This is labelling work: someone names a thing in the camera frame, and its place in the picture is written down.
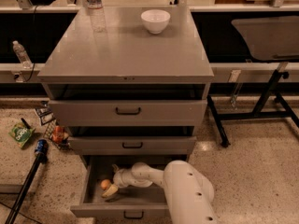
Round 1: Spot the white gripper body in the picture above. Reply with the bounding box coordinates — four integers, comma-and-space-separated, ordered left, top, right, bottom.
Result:
113, 169, 135, 188

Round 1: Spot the orange fruit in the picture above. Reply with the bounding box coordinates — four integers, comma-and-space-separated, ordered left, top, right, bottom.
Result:
100, 179, 111, 190

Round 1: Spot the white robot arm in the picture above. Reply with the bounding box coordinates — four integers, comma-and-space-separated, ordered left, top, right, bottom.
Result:
100, 161, 218, 224

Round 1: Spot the grey bottom drawer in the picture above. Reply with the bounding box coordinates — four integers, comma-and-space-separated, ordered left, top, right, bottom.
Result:
71, 155, 187, 219

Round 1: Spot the grey drawer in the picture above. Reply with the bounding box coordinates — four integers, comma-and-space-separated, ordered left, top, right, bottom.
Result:
68, 136, 196, 155
50, 100, 206, 127
71, 155, 187, 219

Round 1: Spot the grey middle drawer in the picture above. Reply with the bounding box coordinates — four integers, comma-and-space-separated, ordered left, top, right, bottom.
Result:
68, 136, 196, 155

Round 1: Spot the grey top drawer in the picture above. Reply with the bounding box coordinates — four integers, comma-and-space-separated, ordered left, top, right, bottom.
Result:
50, 100, 206, 127

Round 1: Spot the grey drawer cabinet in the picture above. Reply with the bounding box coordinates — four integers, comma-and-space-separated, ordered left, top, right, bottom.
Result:
36, 5, 215, 161

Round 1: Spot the black pole with blue clamp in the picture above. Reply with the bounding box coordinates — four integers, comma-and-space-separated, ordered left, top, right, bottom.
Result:
5, 139, 49, 224

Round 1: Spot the dark snack packet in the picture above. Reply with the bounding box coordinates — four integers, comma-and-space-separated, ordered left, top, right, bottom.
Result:
35, 101, 55, 126

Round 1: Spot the green snack bag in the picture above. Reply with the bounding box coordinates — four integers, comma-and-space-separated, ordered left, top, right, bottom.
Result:
8, 122, 35, 148

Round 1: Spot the clear water bottle on ledge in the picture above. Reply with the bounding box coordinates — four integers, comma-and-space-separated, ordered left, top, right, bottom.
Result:
12, 40, 33, 69

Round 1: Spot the white ceramic bowl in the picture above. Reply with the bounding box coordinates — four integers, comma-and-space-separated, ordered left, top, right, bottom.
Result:
141, 9, 171, 34

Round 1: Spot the clear water bottle on cabinet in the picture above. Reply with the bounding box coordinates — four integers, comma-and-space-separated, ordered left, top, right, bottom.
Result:
86, 0, 106, 33

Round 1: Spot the grey tray table top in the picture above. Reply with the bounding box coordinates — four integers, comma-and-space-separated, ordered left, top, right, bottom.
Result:
232, 16, 299, 62

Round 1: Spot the wire basket with items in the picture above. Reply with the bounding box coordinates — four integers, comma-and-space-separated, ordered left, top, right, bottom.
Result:
44, 120, 71, 150

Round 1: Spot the black table stand frame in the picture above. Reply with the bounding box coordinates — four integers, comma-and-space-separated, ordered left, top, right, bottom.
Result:
207, 70, 299, 147

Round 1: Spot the black cable on ledge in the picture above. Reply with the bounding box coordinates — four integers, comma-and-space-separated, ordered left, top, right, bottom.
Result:
21, 5, 39, 83

